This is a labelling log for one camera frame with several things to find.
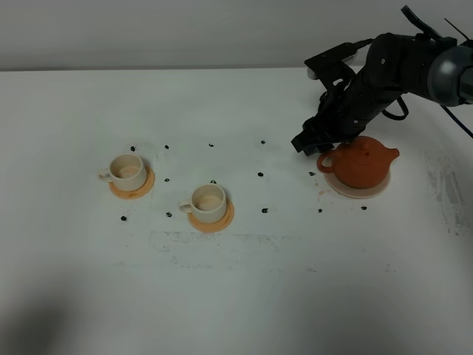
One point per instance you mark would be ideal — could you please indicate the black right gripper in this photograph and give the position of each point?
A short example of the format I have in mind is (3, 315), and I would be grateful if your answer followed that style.
(346, 117)

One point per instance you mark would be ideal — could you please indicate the brown clay teapot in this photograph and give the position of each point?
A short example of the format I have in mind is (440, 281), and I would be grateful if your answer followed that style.
(360, 164)

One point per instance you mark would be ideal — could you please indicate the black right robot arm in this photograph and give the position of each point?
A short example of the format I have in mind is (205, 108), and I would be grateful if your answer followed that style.
(368, 78)

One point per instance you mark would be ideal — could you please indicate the beige round teapot coaster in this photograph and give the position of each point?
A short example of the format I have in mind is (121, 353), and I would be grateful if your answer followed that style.
(354, 193)

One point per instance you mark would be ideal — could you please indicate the white teacup centre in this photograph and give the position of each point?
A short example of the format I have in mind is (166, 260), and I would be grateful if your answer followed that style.
(207, 203)

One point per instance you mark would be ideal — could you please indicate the white teacup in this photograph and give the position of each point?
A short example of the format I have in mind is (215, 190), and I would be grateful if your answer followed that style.
(127, 172)
(207, 203)

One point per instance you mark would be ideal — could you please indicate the orange coaster centre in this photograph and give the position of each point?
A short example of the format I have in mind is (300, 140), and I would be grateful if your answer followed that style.
(220, 225)

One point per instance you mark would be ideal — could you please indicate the orange coaster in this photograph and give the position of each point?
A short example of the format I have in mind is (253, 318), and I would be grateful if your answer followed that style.
(220, 225)
(138, 193)

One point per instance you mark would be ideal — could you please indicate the orange coaster far left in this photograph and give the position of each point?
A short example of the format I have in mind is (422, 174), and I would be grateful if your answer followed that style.
(138, 193)

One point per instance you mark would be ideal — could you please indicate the white teacup far left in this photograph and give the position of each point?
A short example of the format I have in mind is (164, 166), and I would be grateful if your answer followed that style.
(127, 172)

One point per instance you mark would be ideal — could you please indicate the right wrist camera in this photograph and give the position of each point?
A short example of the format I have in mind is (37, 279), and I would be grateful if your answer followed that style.
(333, 66)

